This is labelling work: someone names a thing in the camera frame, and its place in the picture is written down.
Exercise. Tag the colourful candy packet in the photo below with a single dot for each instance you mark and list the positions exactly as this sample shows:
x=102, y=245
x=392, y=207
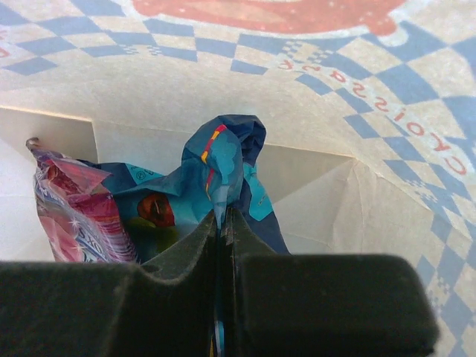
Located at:
x=218, y=171

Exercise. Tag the fox's candy packet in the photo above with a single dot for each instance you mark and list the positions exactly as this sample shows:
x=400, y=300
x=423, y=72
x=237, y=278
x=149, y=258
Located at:
x=78, y=214

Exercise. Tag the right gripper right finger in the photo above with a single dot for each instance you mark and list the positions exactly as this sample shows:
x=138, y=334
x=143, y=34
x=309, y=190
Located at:
x=319, y=304

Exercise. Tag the checkered paper bag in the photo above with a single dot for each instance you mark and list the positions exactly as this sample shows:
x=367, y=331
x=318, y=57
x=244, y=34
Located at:
x=369, y=108

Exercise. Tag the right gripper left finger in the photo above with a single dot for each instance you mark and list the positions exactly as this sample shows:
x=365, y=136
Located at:
x=104, y=305

